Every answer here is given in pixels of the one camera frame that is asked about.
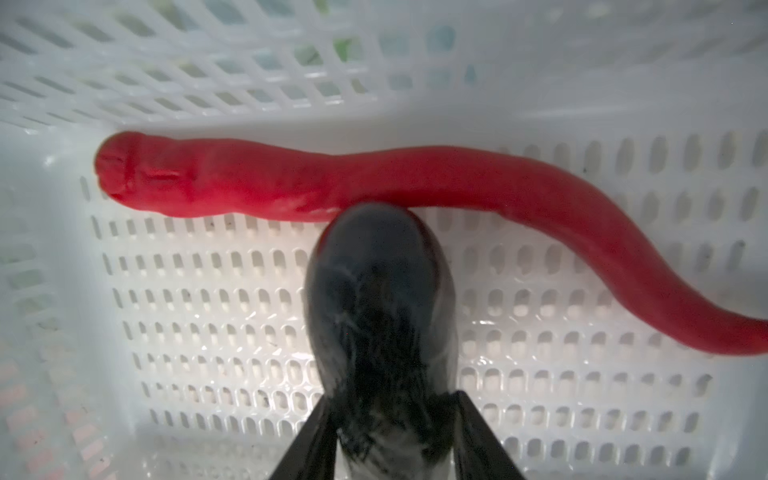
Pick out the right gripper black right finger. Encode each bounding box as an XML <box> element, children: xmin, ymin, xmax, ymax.
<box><xmin>452</xmin><ymin>391</ymin><xmax>525</xmax><ymax>480</ymax></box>

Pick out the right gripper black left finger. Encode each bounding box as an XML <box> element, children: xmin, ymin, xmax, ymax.
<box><xmin>269</xmin><ymin>395</ymin><xmax>337</xmax><ymax>480</ymax></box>

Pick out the dark purple toy eggplant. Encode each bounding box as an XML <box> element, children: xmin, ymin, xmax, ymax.
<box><xmin>304</xmin><ymin>203</ymin><xmax>458</xmax><ymax>479</ymax></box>

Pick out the white plastic basket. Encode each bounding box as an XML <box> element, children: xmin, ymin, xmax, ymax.
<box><xmin>1</xmin><ymin>1</ymin><xmax>767</xmax><ymax>479</ymax></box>

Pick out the red toy chili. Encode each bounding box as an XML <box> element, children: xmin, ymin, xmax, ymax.
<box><xmin>94</xmin><ymin>131</ymin><xmax>767</xmax><ymax>356</ymax></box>

